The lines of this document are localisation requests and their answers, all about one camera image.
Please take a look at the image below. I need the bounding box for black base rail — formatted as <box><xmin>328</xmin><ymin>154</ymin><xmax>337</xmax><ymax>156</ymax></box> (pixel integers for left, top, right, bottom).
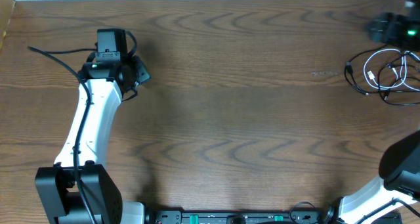
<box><xmin>144</xmin><ymin>208</ymin><xmax>326</xmax><ymax>224</ymax></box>

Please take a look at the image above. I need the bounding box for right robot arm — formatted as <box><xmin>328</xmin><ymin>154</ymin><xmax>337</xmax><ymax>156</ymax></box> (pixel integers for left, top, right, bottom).
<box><xmin>320</xmin><ymin>0</ymin><xmax>419</xmax><ymax>223</ymax></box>

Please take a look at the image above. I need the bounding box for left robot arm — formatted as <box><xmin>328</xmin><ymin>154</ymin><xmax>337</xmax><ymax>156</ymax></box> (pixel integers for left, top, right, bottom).
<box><xmin>35</xmin><ymin>28</ymin><xmax>151</xmax><ymax>223</ymax></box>

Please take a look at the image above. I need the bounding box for black USB cable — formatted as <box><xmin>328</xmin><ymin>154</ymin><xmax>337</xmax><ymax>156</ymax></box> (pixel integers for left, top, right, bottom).
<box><xmin>343</xmin><ymin>45</ymin><xmax>420</xmax><ymax>96</ymax></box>
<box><xmin>376</xmin><ymin>51</ymin><xmax>420</xmax><ymax>106</ymax></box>

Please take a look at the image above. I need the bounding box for white USB cable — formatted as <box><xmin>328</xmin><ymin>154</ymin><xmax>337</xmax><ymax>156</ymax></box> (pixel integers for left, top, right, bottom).
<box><xmin>362</xmin><ymin>48</ymin><xmax>420</xmax><ymax>93</ymax></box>

